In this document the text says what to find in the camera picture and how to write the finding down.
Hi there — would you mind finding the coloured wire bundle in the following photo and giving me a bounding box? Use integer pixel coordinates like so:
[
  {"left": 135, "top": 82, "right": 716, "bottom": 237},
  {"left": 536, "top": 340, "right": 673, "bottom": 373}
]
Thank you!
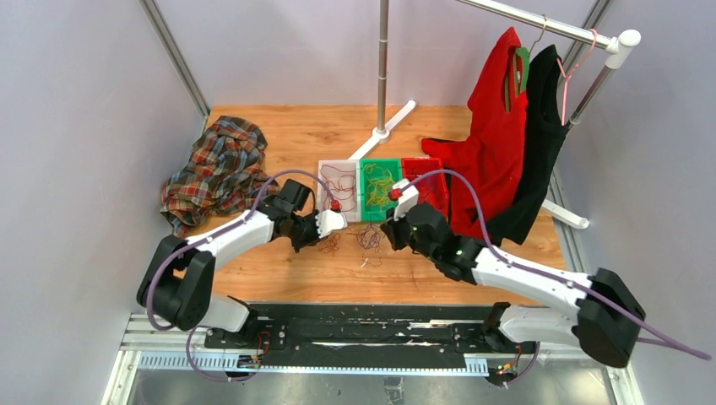
[{"left": 317, "top": 223, "right": 387, "bottom": 269}]

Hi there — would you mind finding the yellow wire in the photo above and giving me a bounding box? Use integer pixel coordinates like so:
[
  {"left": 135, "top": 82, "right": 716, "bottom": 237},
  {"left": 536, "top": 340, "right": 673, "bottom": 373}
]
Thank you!
[{"left": 362, "top": 160, "right": 401, "bottom": 211}]

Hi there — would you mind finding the red wire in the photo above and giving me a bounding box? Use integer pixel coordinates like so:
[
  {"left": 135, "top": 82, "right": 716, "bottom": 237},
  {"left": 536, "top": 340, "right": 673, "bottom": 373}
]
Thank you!
[{"left": 319, "top": 165, "right": 359, "bottom": 216}]

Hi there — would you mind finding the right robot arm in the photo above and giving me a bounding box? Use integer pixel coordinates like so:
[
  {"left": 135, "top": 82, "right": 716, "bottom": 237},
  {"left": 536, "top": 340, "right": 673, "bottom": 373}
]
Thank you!
[{"left": 380, "top": 203, "right": 645, "bottom": 368}]

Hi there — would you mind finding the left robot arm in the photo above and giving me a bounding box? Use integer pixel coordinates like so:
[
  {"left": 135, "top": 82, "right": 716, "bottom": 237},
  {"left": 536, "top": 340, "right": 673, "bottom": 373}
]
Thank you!
[{"left": 137, "top": 180, "right": 347, "bottom": 348}]

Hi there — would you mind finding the red plastic bin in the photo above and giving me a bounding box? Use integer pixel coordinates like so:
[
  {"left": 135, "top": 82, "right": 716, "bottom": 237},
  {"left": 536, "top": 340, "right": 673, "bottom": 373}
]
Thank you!
[{"left": 401, "top": 156, "right": 450, "bottom": 218}]

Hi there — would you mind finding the green plastic bin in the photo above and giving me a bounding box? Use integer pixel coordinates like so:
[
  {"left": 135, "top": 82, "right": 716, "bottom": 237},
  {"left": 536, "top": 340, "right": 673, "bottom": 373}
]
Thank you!
[{"left": 360, "top": 158, "right": 403, "bottom": 222}]

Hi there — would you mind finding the white plastic bin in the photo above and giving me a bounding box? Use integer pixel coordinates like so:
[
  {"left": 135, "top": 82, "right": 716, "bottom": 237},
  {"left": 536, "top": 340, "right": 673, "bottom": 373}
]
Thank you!
[{"left": 317, "top": 159, "right": 362, "bottom": 223}]

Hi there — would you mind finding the plaid flannel shirt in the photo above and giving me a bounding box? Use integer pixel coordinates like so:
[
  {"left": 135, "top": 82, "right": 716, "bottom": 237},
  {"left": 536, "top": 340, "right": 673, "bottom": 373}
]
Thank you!
[{"left": 160, "top": 116, "right": 279, "bottom": 237}]

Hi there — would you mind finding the red shirt on hanger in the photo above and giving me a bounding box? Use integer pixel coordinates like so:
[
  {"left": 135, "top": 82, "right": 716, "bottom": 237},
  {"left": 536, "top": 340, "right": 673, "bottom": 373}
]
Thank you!
[{"left": 420, "top": 28, "right": 528, "bottom": 237}]

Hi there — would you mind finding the black shirt on hanger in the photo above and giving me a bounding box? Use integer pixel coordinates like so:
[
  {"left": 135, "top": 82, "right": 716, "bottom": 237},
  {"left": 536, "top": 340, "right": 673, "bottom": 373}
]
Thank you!
[{"left": 487, "top": 45, "right": 568, "bottom": 246}]

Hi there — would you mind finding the green hanger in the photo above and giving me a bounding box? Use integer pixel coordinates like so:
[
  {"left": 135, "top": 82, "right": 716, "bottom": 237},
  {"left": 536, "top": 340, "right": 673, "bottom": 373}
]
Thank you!
[{"left": 503, "top": 47, "right": 530, "bottom": 112}]

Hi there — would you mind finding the pink hanger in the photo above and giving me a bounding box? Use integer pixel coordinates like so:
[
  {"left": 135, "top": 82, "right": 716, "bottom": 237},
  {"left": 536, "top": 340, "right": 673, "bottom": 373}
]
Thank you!
[{"left": 556, "top": 28, "right": 599, "bottom": 127}]

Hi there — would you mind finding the metal clothes rack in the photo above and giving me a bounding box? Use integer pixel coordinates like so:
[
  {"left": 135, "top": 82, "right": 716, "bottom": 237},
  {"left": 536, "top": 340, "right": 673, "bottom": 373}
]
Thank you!
[{"left": 349, "top": 0, "right": 643, "bottom": 230}]

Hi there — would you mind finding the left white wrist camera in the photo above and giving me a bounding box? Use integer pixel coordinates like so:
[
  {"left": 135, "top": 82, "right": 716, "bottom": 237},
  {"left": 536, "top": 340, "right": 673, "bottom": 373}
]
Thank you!
[{"left": 316, "top": 210, "right": 348, "bottom": 239}]

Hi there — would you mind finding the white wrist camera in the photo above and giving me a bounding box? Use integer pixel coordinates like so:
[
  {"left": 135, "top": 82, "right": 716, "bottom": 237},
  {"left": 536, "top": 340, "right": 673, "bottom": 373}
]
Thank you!
[
  {"left": 316, "top": 210, "right": 348, "bottom": 239},
  {"left": 388, "top": 179, "right": 419, "bottom": 221}
]

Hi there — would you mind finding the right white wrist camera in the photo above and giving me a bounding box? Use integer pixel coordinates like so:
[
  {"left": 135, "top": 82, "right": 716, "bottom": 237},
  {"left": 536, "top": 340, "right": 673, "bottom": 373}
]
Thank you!
[{"left": 388, "top": 179, "right": 419, "bottom": 221}]

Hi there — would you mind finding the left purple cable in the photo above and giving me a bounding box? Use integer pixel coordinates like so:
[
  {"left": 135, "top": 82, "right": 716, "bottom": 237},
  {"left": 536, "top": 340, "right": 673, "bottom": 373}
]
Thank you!
[{"left": 145, "top": 169, "right": 342, "bottom": 385}]

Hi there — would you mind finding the purple cable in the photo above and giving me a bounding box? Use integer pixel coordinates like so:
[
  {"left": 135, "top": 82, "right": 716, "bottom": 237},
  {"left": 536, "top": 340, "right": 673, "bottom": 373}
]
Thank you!
[
  {"left": 145, "top": 169, "right": 342, "bottom": 385},
  {"left": 390, "top": 168, "right": 713, "bottom": 388}
]

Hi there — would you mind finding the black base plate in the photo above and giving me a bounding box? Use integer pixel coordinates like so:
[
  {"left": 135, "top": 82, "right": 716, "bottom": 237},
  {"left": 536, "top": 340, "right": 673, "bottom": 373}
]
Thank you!
[{"left": 203, "top": 303, "right": 535, "bottom": 370}]

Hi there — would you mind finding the aluminium frame rail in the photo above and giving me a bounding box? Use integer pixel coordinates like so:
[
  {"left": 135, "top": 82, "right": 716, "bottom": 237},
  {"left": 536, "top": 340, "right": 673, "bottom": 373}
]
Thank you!
[{"left": 138, "top": 0, "right": 210, "bottom": 119}]

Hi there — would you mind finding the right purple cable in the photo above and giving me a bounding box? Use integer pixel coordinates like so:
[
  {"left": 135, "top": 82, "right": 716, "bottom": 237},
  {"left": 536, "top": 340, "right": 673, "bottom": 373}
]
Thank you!
[{"left": 390, "top": 168, "right": 713, "bottom": 388}]

